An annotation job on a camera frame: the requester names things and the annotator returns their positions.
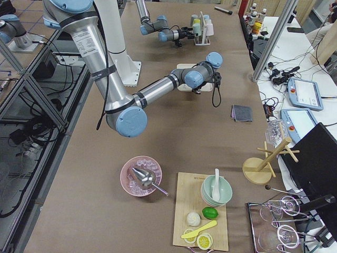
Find pink bowl with ice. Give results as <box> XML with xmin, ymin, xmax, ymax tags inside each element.
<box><xmin>120</xmin><ymin>155</ymin><xmax>162</xmax><ymax>197</ymax></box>

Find wooden cutting board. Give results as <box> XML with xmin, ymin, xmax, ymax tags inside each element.
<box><xmin>173</xmin><ymin>172</ymin><xmax>229</xmax><ymax>251</ymax></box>

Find green cup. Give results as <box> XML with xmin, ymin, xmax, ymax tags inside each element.
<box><xmin>192</xmin><ymin>23</ymin><xmax>202</xmax><ymax>36</ymax></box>

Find white wire cup rack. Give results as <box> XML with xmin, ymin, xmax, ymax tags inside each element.
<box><xmin>194</xmin><ymin>11</ymin><xmax>211</xmax><ymax>46</ymax></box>

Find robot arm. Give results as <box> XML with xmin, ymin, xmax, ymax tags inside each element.
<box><xmin>43</xmin><ymin>1</ymin><xmax>223</xmax><ymax>138</ymax></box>
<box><xmin>135</xmin><ymin>1</ymin><xmax>196</xmax><ymax>47</ymax></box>

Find blue teach pendant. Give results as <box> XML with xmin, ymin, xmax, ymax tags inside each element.
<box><xmin>288</xmin><ymin>77</ymin><xmax>324</xmax><ymax>111</ymax></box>
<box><xmin>280</xmin><ymin>108</ymin><xmax>318</xmax><ymax>144</ymax></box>

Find yellow plastic knife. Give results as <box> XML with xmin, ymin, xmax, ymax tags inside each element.
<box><xmin>181</xmin><ymin>220</ymin><xmax>217</xmax><ymax>239</ymax></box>

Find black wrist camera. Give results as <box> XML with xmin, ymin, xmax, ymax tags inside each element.
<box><xmin>174</xmin><ymin>39</ymin><xmax>182</xmax><ymax>47</ymax></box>

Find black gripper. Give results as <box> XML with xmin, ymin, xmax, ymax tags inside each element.
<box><xmin>177</xmin><ymin>26</ymin><xmax>197</xmax><ymax>40</ymax></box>
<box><xmin>192</xmin><ymin>87</ymin><xmax>202</xmax><ymax>94</ymax></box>

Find aluminium frame post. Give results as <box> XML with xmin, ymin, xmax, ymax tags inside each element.
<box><xmin>252</xmin><ymin>0</ymin><xmax>298</xmax><ymax>83</ymax></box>

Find clear textured glass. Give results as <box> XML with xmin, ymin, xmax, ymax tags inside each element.
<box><xmin>265</xmin><ymin>120</ymin><xmax>283</xmax><ymax>146</ymax></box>

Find white ceramic spoon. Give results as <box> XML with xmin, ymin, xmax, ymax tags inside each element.
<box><xmin>212</xmin><ymin>168</ymin><xmax>220</xmax><ymax>201</ymax></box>

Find black monitor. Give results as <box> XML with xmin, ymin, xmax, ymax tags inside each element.
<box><xmin>281</xmin><ymin>123</ymin><xmax>336</xmax><ymax>234</ymax></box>

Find folded grey cloth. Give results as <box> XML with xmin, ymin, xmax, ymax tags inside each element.
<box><xmin>231</xmin><ymin>105</ymin><xmax>253</xmax><ymax>122</ymax></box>

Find green lime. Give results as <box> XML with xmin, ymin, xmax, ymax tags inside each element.
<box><xmin>202</xmin><ymin>207</ymin><xmax>219</xmax><ymax>220</ymax></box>

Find far blue teach pendant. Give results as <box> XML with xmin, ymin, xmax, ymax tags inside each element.
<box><xmin>288</xmin><ymin>77</ymin><xmax>324</xmax><ymax>111</ymax></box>

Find lemon slice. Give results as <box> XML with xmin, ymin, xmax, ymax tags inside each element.
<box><xmin>196</xmin><ymin>233</ymin><xmax>213</xmax><ymax>250</ymax></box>

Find near blue teach pendant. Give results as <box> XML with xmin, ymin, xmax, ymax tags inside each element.
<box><xmin>280</xmin><ymin>108</ymin><xmax>318</xmax><ymax>144</ymax></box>

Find metal scoop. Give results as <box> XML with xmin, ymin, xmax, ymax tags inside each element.
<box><xmin>130</xmin><ymin>166</ymin><xmax>169</xmax><ymax>196</ymax></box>

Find stacked green bowls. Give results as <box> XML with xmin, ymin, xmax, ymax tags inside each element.
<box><xmin>201</xmin><ymin>174</ymin><xmax>233</xmax><ymax>208</ymax></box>

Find yellow cup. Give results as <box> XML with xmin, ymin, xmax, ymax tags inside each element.
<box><xmin>191</xmin><ymin>18</ymin><xmax>201</xmax><ymax>26</ymax></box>

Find pink cup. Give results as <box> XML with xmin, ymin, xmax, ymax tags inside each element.
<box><xmin>205</xmin><ymin>23</ymin><xmax>214</xmax><ymax>36</ymax></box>

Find wooden mug tree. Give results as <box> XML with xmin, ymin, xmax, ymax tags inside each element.
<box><xmin>242</xmin><ymin>123</ymin><xmax>300</xmax><ymax>185</ymax></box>

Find cream rabbit tray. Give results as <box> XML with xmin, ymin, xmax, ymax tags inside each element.
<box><xmin>176</xmin><ymin>63</ymin><xmax>213</xmax><ymax>92</ymax></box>

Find black wine glass rack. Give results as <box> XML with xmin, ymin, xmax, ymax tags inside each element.
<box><xmin>247</xmin><ymin>190</ymin><xmax>336</xmax><ymax>252</ymax></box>

